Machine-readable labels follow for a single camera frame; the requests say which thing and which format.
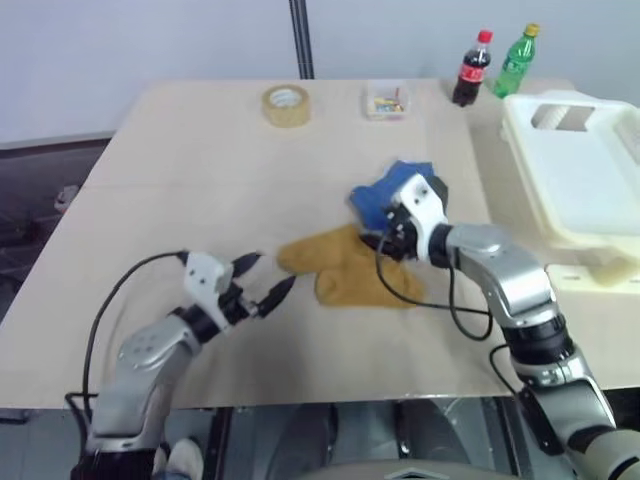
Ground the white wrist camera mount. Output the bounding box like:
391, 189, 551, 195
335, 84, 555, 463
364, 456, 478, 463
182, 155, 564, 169
394, 172, 450, 261
182, 252, 236, 334

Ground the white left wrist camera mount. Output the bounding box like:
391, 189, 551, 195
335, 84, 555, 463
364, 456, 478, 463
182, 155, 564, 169
182, 252, 236, 334

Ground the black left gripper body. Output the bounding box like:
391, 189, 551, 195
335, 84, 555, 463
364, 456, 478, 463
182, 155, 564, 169
217, 279, 266, 324

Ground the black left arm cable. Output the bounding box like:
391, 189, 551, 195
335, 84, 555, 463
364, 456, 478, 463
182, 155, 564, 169
64, 249, 191, 431

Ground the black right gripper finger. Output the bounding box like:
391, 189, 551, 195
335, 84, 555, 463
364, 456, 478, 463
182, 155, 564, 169
360, 232, 396, 260

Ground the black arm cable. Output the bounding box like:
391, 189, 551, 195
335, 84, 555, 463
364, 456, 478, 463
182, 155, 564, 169
374, 234, 526, 401
64, 249, 191, 431

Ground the clear box of coloured bits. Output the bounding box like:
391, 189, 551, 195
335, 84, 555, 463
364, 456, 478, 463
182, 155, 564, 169
361, 79, 414, 121

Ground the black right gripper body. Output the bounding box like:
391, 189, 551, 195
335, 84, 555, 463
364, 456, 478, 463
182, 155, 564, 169
380, 199, 419, 262

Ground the green bottle with yellow cap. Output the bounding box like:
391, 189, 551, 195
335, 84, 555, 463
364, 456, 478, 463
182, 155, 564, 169
492, 22, 542, 99

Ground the blue sock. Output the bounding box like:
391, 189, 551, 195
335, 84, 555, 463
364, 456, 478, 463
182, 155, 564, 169
348, 158, 449, 241

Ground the white shoe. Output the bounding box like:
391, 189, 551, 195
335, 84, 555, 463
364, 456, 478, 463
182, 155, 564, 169
152, 437, 204, 480

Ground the brown packing tape roll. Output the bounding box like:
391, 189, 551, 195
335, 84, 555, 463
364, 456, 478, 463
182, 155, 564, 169
261, 83, 312, 130

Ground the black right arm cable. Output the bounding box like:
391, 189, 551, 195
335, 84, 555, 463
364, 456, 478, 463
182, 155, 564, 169
374, 234, 526, 401

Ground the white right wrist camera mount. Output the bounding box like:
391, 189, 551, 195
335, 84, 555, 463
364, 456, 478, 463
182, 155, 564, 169
394, 172, 450, 261

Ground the cola bottle with red cap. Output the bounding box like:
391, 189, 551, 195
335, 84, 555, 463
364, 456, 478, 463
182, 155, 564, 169
452, 29, 495, 108

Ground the white plastic basket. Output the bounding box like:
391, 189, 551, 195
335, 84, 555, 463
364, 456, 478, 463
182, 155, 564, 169
498, 89, 640, 287

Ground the black table leg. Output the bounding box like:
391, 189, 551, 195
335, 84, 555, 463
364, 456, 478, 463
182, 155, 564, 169
499, 397, 526, 480
212, 407, 234, 480

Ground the black vertical post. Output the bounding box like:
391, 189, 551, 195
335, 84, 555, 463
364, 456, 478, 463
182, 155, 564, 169
289, 0, 316, 80

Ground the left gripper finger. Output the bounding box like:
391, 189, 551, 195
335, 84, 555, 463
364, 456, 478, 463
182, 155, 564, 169
230, 252, 264, 277
252, 275, 297, 318

